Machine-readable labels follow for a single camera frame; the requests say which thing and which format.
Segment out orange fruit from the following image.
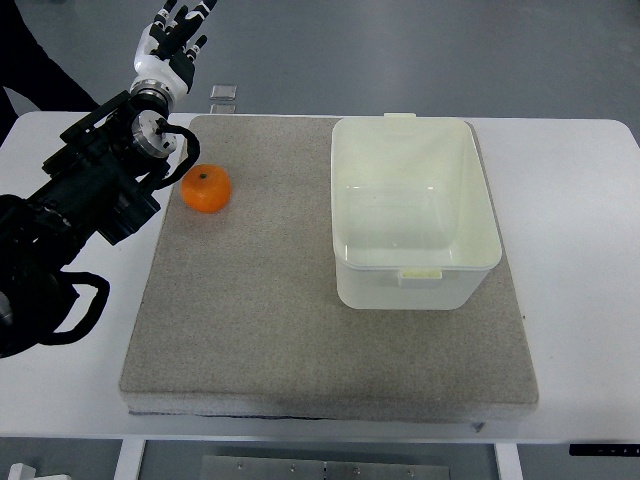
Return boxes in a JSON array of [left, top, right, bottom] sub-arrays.
[[180, 164, 232, 213]]

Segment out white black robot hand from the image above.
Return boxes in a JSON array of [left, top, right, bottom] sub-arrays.
[[131, 0, 217, 102]]

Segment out small clear plastic square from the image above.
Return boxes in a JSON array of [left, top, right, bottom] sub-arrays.
[[210, 84, 237, 102]]

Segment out black table control panel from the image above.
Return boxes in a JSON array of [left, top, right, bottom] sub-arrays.
[[569, 443, 640, 458]]

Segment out white block on floor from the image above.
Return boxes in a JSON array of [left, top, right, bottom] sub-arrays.
[[7, 463, 36, 480]]

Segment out white plastic box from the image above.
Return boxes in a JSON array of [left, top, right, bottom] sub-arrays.
[[331, 113, 502, 310]]

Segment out grey foam mat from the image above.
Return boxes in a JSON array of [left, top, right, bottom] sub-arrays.
[[120, 115, 538, 423]]

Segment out white table leg frame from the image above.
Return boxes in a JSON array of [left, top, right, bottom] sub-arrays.
[[114, 439, 524, 480]]

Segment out grey metal plate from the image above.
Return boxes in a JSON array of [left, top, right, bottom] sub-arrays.
[[200, 456, 451, 480]]

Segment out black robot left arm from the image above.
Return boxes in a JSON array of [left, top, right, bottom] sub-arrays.
[[1, 79, 200, 357]]

